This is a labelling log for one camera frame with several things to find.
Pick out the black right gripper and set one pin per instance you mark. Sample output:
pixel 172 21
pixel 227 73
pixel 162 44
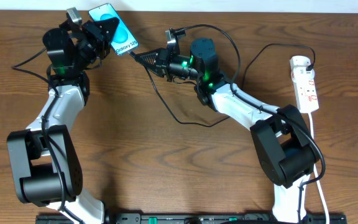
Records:
pixel 163 56

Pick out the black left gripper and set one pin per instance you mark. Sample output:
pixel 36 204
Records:
pixel 95 33

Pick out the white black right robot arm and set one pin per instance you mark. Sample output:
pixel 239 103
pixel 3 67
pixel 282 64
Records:
pixel 285 147

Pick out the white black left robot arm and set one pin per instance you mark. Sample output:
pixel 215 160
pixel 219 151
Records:
pixel 45 167

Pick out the white charger adapter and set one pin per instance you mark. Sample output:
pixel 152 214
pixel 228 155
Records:
pixel 300 74

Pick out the white power strip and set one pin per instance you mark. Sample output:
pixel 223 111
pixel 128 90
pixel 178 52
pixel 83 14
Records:
pixel 305 92

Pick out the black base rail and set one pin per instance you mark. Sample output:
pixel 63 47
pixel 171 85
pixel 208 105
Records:
pixel 136 218

